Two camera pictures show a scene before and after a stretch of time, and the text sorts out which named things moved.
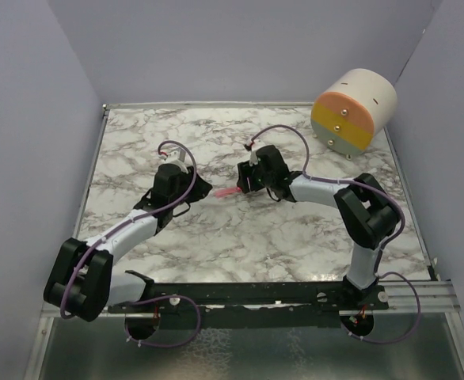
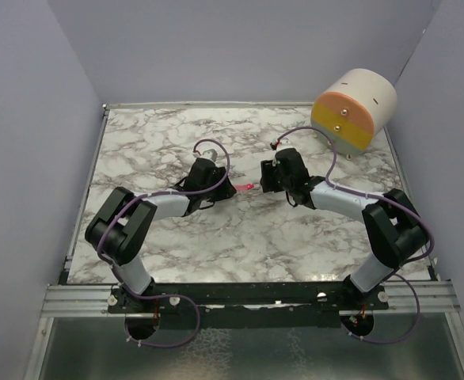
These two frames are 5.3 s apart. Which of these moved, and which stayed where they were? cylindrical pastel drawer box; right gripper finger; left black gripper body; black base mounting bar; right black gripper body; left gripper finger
Moved: right black gripper body; left gripper finger; left black gripper body; right gripper finger
Stayed: cylindrical pastel drawer box; black base mounting bar
